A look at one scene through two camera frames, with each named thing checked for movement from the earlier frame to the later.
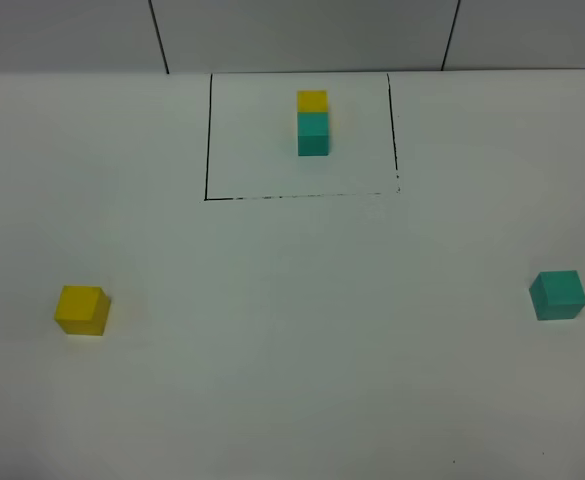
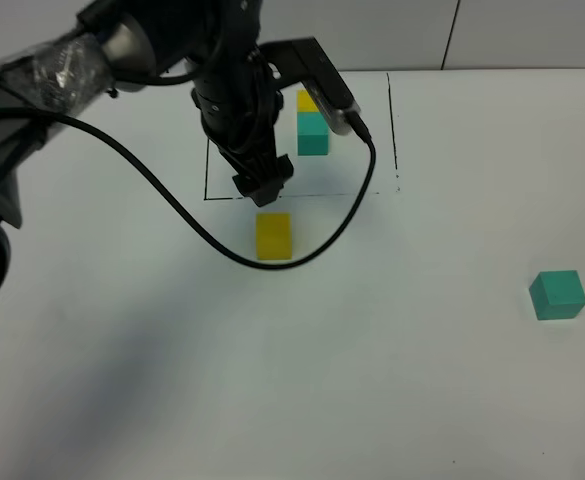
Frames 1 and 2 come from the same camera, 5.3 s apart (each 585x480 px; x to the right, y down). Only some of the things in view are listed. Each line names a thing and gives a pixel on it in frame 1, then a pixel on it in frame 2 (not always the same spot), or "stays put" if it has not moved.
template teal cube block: [313, 134] stays put
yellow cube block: [83, 310] to [273, 236]
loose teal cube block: [557, 295] stays put
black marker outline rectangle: [207, 159] stays put
